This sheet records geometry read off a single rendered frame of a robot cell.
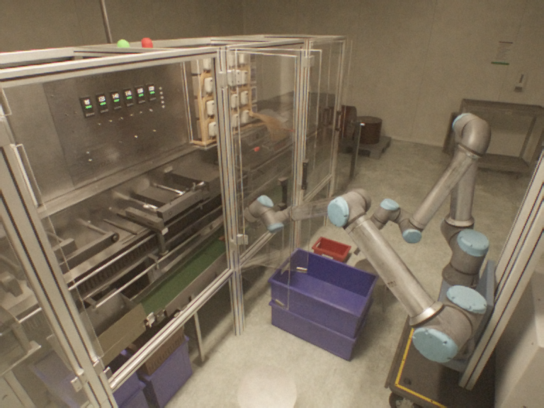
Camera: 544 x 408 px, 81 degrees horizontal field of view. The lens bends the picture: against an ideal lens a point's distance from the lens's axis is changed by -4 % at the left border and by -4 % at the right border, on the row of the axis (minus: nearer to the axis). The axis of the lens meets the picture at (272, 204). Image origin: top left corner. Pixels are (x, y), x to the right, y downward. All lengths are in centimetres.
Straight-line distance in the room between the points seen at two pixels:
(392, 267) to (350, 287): 106
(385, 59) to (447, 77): 105
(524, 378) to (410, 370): 52
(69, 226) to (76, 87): 63
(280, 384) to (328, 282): 86
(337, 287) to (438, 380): 87
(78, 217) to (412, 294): 150
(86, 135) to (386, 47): 535
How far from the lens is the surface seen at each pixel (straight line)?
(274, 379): 191
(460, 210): 197
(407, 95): 635
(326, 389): 220
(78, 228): 180
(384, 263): 137
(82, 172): 181
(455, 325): 142
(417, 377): 197
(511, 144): 646
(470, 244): 188
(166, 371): 203
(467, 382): 201
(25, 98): 166
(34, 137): 169
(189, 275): 189
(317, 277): 247
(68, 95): 174
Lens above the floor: 187
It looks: 29 degrees down
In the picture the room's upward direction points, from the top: straight up
